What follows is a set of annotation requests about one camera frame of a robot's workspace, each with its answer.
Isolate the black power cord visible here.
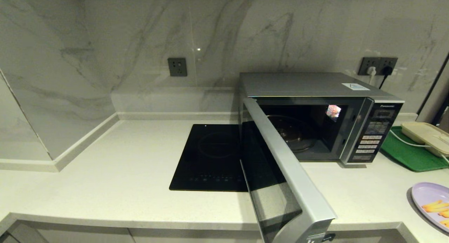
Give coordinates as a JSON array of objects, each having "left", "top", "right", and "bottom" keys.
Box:
[{"left": 378, "top": 65, "right": 393, "bottom": 89}]

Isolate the lilac plastic plate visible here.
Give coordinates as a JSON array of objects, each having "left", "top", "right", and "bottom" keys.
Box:
[{"left": 411, "top": 182, "right": 449, "bottom": 233}]

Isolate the silver microwave oven body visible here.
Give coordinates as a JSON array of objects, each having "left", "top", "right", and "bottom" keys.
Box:
[{"left": 239, "top": 72, "right": 405, "bottom": 165}]

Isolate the green plastic tray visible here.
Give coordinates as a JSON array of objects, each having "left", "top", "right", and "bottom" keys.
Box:
[{"left": 381, "top": 126, "right": 449, "bottom": 173}]

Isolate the white paper sheet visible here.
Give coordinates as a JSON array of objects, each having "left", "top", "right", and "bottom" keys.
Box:
[{"left": 342, "top": 83, "right": 370, "bottom": 91}]

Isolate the black induction cooktop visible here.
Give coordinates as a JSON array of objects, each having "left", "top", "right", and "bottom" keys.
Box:
[{"left": 169, "top": 124, "right": 248, "bottom": 192}]

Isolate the grey single wall outlet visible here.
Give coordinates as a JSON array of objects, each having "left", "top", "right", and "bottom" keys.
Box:
[{"left": 167, "top": 58, "right": 187, "bottom": 77}]

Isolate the black glass microwave door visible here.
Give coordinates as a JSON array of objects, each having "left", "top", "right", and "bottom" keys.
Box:
[{"left": 240, "top": 97, "right": 338, "bottom": 243}]

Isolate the grey double wall outlet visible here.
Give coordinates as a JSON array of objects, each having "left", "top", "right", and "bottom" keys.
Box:
[{"left": 358, "top": 57, "right": 398, "bottom": 76}]

